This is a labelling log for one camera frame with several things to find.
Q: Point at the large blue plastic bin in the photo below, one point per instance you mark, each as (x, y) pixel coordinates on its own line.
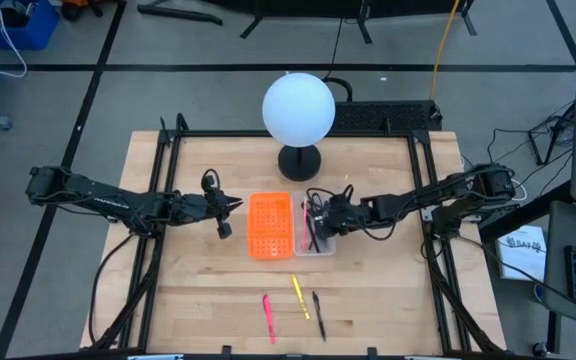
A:
(28, 32)

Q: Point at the orange and black object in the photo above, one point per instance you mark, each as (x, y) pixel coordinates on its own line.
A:
(80, 7)

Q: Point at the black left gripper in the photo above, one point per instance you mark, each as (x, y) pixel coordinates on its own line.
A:
(200, 207)

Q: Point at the black perforated computer case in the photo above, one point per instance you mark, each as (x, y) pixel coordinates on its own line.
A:
(388, 116)

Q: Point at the pink highlighter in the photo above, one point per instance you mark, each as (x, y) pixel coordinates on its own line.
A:
(268, 317)

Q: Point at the white printed paper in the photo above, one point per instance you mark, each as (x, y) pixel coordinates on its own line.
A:
(523, 255)

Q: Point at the black aluminium table frame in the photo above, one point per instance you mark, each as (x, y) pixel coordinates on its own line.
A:
(293, 133)

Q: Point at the orange plastic basket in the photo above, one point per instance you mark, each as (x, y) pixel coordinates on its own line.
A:
(270, 225)

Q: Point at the yellow highlighter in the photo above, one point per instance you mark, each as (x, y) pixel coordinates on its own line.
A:
(300, 296)

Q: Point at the clear plastic supply box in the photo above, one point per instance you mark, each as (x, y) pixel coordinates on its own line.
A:
(298, 240)

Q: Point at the black ballpoint pen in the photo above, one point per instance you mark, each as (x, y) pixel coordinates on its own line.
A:
(314, 243)
(318, 315)

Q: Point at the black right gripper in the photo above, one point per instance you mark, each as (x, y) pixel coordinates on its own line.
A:
(343, 215)

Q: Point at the white globe lamp black base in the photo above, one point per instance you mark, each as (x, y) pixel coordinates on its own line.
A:
(298, 110)

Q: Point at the dark grey desk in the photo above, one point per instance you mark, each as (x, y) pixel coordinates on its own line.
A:
(568, 230)

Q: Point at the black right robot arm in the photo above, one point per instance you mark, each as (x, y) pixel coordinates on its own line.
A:
(418, 200)

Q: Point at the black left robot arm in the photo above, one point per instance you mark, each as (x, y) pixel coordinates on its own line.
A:
(103, 200)

